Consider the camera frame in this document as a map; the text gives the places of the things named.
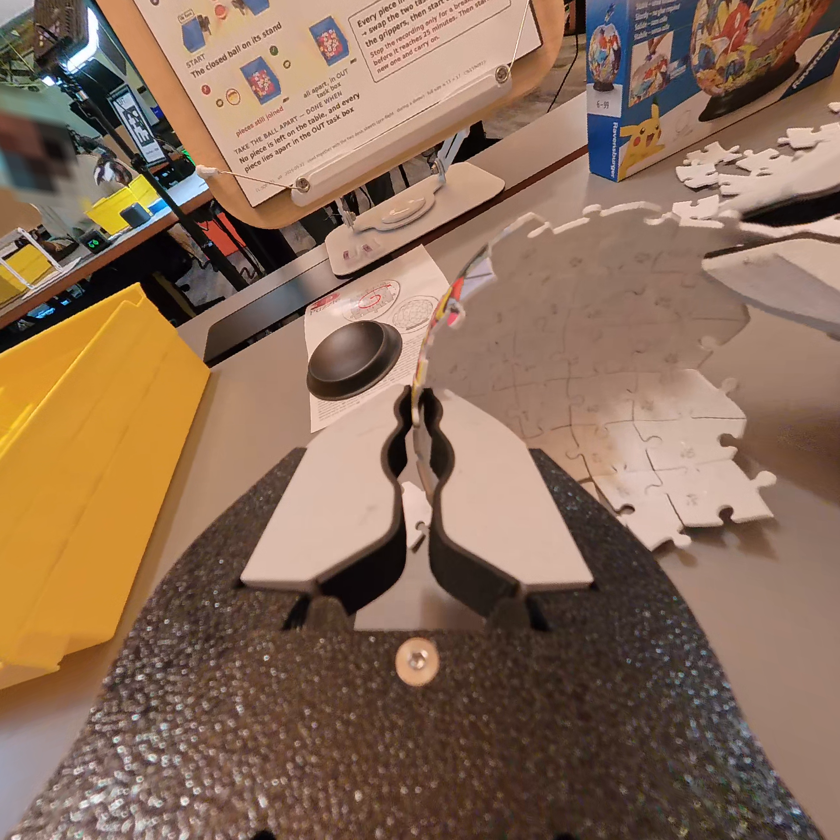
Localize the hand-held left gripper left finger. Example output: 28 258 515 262
239 387 421 616

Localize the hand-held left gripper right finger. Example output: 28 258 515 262
422 388 596 619

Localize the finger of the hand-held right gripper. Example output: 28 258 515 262
725 187 840 232
701 231 840 332

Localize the partly built puzzle ball shell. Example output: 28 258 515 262
400 203 778 553

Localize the pile of loose puzzle pieces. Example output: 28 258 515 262
646 101 840 227

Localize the black round ball stand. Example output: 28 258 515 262
306 322 403 400

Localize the blue puzzle box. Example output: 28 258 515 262
586 0 840 182

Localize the printed paper leaflet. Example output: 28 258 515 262
304 244 454 434

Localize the wooden document holder stand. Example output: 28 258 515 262
92 0 567 278

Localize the wooden background table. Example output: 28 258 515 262
0 167 221 329

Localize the small yellow bin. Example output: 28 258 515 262
88 176 158 236

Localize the black white marker sign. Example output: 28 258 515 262
108 85 166 166

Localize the printed instruction sheet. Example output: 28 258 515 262
134 0 544 198

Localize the black light stand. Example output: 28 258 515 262
33 0 250 293

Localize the yellow foam wall panel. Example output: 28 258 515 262
0 282 212 690

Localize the thin white cord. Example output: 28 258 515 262
196 164 311 193
495 0 534 81

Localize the yellow bin with white frame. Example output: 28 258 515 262
0 226 67 309

